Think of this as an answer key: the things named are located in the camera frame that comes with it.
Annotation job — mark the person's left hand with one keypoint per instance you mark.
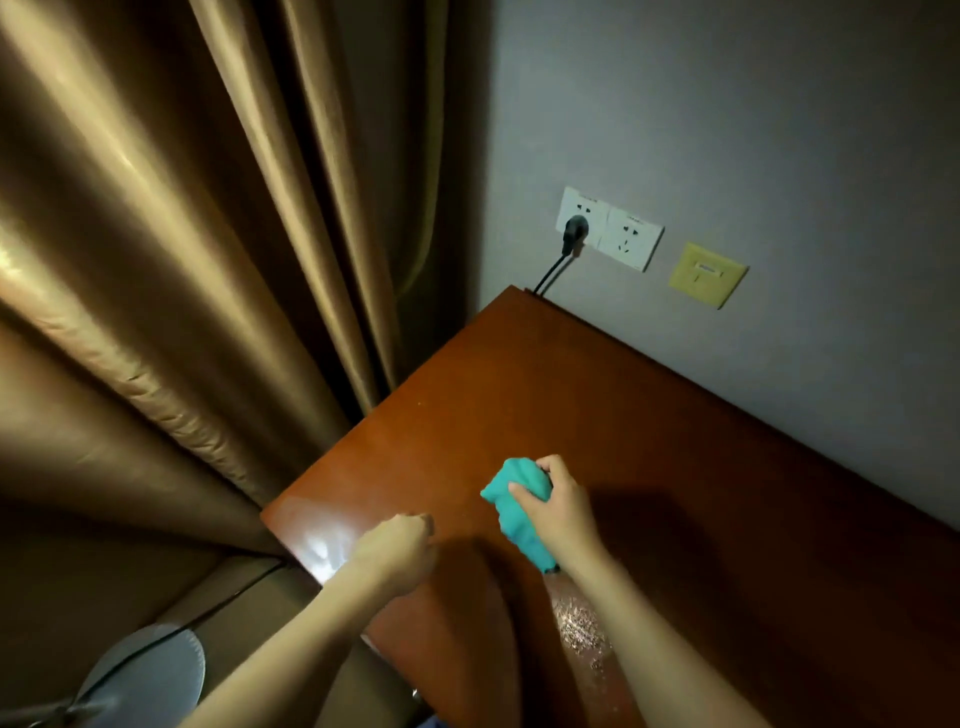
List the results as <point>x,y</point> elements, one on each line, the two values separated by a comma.
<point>393,555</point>

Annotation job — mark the person's right hand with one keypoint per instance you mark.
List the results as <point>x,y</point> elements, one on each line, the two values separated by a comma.
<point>563,522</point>

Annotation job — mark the teal cleaning cloth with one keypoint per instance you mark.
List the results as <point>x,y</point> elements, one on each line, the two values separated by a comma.
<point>510,503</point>

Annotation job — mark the person's right forearm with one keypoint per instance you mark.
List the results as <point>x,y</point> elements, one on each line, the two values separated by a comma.
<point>660,653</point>

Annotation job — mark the reddish wooden desk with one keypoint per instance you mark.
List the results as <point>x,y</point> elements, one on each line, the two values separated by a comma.
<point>720,480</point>

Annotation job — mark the beige padded stool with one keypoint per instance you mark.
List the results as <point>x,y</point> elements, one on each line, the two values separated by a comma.
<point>300,630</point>

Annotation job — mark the brown curtain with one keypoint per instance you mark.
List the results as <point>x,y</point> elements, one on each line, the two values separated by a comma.
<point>150,225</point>

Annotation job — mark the yellow wall sticker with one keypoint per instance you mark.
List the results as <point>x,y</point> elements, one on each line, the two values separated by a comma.
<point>708,276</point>

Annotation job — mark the white wall outlet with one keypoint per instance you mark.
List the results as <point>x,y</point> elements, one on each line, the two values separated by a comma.
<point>623,233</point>

